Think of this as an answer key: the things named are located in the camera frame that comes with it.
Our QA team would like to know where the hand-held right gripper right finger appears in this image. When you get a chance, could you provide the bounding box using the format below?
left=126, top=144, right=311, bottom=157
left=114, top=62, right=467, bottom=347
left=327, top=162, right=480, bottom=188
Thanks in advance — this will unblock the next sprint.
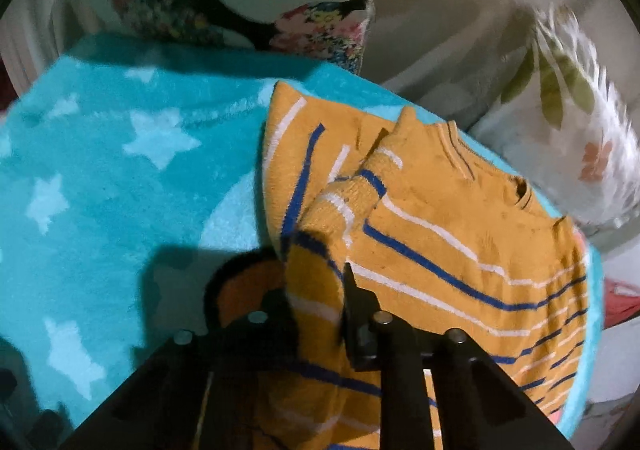
left=341, top=263, right=576, bottom=450

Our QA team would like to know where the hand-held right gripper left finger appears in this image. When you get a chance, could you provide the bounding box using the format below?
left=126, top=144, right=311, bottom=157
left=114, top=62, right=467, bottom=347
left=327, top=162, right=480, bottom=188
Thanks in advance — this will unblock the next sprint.
left=60, top=289, right=302, bottom=450

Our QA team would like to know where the yellow striped sweater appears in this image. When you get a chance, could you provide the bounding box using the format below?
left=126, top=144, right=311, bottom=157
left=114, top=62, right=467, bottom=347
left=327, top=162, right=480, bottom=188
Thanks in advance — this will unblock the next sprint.
left=250, top=81, right=591, bottom=450

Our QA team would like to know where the turquoise star blanket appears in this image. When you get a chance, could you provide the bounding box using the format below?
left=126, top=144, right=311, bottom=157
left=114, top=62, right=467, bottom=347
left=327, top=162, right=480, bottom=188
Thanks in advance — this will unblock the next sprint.
left=0, top=32, right=607, bottom=441

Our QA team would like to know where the red cloth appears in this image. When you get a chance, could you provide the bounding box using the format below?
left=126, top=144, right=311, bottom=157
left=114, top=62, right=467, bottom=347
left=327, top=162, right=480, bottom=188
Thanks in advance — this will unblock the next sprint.
left=602, top=277, right=640, bottom=329

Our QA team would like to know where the leaf print white pillow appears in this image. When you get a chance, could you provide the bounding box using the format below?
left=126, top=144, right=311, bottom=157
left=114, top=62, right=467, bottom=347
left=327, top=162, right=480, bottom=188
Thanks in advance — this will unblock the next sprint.
left=470, top=5, right=637, bottom=242

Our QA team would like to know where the beige cloth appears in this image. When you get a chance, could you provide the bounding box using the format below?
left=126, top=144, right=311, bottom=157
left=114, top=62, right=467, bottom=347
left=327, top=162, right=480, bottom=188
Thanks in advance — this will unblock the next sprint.
left=362, top=0, right=591, bottom=106

